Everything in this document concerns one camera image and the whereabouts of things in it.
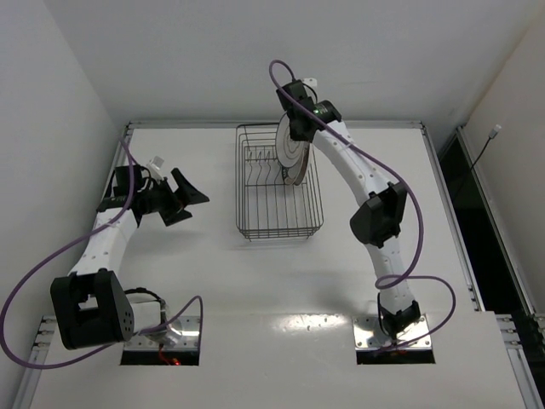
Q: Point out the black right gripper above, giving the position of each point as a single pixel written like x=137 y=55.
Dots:
x=301 y=126

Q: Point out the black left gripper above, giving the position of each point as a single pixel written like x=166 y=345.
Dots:
x=171 y=203

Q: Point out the grey rimmed white plate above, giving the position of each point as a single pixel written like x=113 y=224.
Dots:
x=288 y=152

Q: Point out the green rimmed white plate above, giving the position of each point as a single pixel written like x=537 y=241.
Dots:
x=288 y=175

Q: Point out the orange sunburst pattern plate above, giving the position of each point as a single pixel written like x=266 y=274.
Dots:
x=303 y=166

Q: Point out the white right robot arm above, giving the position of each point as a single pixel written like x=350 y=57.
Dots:
x=381 y=201

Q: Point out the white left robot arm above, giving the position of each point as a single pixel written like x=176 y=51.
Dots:
x=90 y=305

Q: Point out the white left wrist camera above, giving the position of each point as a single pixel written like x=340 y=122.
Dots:
x=156 y=164

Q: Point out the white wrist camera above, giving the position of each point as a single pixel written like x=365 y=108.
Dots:
x=156 y=164
x=312 y=82

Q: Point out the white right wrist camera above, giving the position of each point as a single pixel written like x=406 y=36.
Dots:
x=312 y=82

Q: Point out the metal wire dish rack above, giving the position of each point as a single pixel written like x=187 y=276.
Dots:
x=266 y=207

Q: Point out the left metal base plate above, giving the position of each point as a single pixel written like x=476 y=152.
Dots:
x=183 y=335

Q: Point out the metal base plate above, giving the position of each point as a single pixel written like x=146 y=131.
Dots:
x=368 y=335
x=183 y=335

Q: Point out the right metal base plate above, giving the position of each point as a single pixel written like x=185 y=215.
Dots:
x=368 y=335

